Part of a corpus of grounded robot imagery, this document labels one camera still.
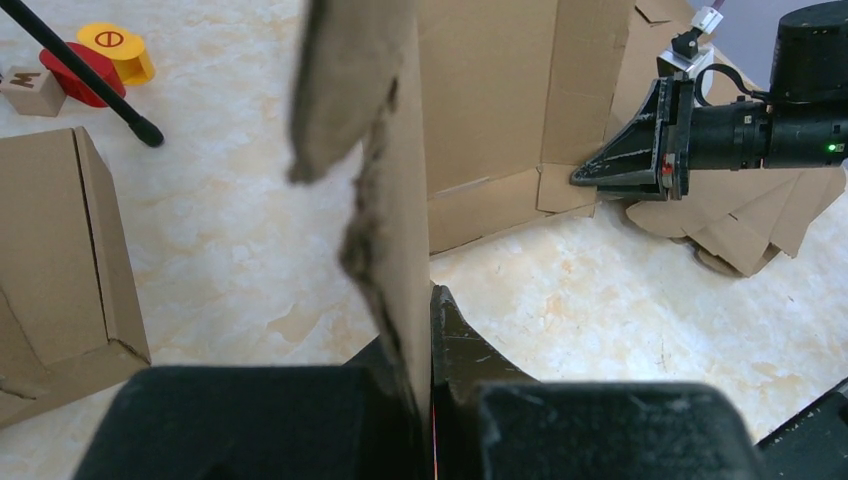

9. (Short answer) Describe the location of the large cardboard box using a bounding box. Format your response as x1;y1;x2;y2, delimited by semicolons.
289;1;634;419

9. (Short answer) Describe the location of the red round toy block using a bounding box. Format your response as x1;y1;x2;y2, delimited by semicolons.
39;42;126;108

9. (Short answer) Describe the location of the yellow round toy block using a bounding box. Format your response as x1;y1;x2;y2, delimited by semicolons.
77;22;156;86

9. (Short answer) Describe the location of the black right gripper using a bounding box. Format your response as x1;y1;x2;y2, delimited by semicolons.
570;76;771;200

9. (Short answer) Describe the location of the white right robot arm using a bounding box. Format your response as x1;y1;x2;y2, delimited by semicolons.
570;1;847;201

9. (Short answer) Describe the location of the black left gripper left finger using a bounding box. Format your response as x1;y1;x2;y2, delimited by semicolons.
75;341;424;479

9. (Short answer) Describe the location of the small wooden letter cube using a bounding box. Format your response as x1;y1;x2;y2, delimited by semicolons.
1;66;67;117

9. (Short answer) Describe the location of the black camera tripod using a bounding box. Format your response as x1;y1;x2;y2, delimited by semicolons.
1;0;165;148

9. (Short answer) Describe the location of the folded cardboard box at left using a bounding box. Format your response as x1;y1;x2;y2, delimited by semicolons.
1;127;151;427

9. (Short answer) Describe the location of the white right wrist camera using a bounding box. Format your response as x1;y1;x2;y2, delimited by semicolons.
656;6;723;78

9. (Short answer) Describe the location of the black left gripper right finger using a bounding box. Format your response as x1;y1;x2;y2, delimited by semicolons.
431;285;766;479

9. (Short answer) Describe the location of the stack of flat cardboard blanks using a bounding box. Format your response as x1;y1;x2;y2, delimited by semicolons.
605;1;846;277

